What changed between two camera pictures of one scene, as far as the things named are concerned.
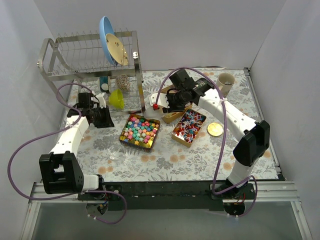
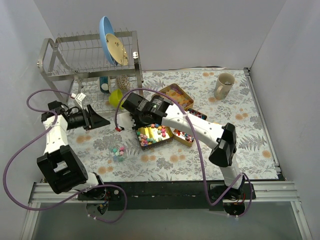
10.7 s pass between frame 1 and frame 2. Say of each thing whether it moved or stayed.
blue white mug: stayed
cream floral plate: stayed
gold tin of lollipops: stayed
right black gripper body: moved
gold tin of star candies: moved
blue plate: stayed
